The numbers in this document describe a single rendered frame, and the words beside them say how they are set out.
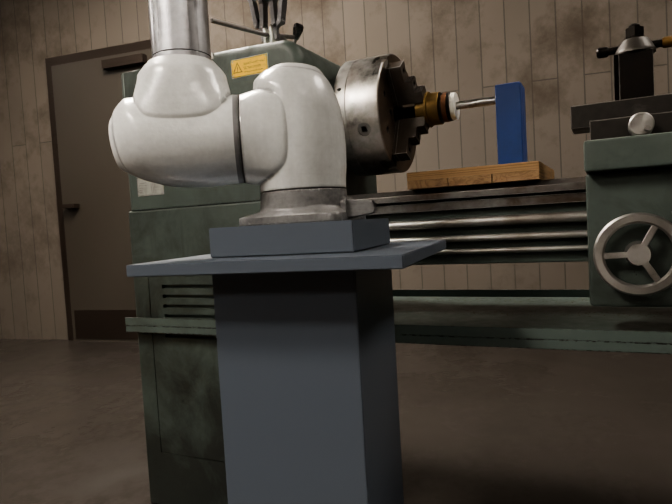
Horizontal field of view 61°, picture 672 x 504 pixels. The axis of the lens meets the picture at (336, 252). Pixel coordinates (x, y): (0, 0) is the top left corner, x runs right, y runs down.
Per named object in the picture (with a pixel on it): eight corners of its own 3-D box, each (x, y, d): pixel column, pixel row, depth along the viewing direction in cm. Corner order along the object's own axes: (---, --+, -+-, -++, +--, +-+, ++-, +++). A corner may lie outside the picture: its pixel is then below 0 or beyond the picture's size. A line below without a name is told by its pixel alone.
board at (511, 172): (407, 189, 138) (406, 173, 137) (446, 192, 170) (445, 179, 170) (539, 179, 124) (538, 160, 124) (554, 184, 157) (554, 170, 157)
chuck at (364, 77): (343, 159, 144) (345, 39, 147) (388, 185, 172) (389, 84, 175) (377, 155, 140) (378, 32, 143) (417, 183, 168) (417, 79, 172)
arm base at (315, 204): (361, 219, 91) (359, 183, 90) (235, 226, 98) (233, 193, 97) (387, 217, 108) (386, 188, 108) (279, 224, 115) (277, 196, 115)
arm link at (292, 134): (354, 185, 96) (346, 51, 95) (243, 191, 94) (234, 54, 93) (342, 191, 112) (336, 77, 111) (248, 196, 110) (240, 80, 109)
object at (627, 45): (614, 53, 122) (614, 39, 122) (614, 61, 129) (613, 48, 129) (657, 46, 118) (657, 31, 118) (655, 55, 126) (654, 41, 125)
